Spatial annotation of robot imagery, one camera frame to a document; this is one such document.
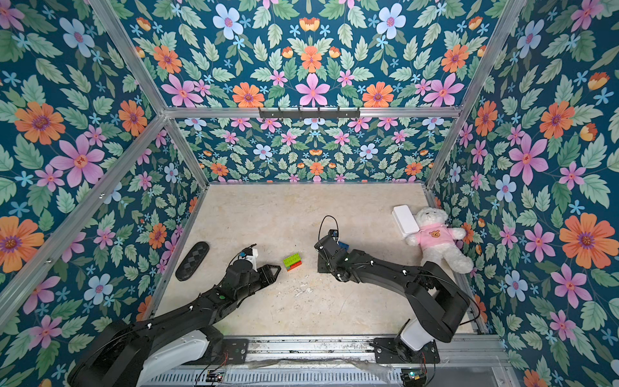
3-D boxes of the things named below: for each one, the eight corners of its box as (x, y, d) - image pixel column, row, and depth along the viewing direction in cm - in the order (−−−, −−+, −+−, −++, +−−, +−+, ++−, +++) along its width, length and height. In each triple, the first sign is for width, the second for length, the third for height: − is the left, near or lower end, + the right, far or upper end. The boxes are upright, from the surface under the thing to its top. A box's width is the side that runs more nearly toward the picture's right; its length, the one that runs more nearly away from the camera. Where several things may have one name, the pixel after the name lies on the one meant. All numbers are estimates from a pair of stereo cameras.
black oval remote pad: (177, 279, 91) (172, 275, 88) (202, 245, 101) (199, 240, 98) (186, 283, 90) (182, 279, 87) (212, 248, 100) (208, 243, 97)
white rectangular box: (401, 238, 102) (404, 231, 99) (389, 213, 111) (392, 206, 107) (416, 235, 103) (420, 228, 99) (403, 211, 112) (406, 204, 108)
